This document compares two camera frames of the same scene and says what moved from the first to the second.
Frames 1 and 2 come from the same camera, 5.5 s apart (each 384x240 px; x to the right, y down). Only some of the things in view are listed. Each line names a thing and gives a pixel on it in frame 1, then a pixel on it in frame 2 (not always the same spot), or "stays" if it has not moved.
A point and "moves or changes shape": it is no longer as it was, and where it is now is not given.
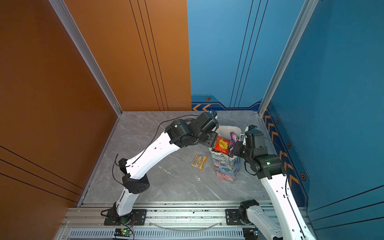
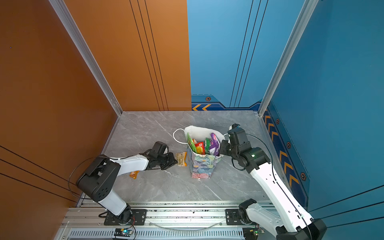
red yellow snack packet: [222, 145] moves or changes shape
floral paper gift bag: [227, 167] → [200, 165]
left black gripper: [212, 138] → [171, 155]
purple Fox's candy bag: [232, 143] moves or changes shape
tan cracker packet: [198, 161] → [180, 159]
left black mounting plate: [138, 218] stays
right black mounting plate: [233, 217] stays
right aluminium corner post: [304, 18] stays
